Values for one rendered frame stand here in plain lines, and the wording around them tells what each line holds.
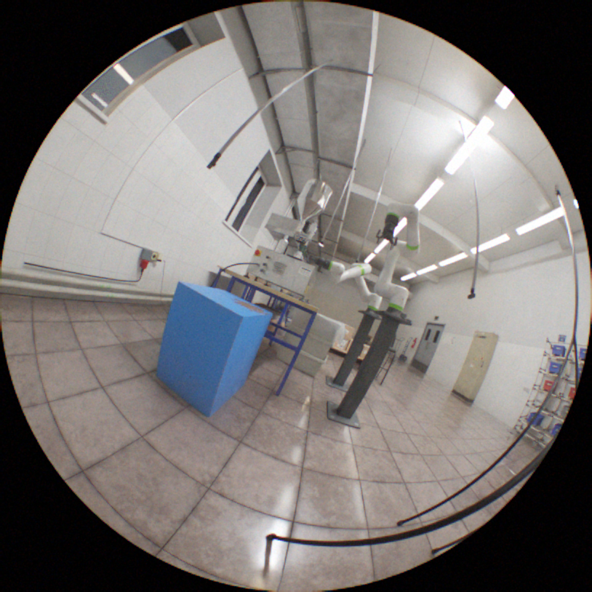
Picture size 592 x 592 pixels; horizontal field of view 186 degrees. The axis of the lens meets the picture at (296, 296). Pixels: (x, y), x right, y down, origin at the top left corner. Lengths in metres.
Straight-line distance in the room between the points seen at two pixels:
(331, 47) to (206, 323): 3.04
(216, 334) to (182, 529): 0.81
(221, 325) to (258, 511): 0.80
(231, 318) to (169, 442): 0.64
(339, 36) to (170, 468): 3.53
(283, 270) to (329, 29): 2.88
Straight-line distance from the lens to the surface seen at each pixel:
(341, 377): 2.20
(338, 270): 1.58
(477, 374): 5.86
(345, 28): 2.81
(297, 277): 1.33
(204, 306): 0.87
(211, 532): 0.77
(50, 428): 0.97
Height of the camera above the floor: 0.76
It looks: 1 degrees up
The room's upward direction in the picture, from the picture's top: 23 degrees clockwise
